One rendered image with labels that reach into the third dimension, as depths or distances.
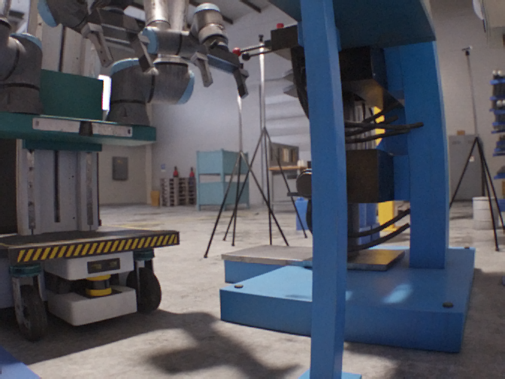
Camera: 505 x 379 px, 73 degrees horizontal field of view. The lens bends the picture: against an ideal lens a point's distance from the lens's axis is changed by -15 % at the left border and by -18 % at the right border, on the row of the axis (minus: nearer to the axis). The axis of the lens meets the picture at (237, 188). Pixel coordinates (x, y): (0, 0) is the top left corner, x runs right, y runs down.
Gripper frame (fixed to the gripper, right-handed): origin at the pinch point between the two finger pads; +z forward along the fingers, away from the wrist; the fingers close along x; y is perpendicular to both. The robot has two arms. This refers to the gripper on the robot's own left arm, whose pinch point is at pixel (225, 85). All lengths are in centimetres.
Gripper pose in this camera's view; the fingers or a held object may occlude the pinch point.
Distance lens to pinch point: 115.6
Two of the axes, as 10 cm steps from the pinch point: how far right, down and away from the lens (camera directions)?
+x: 7.4, 1.0, 6.6
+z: 2.1, 9.0, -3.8
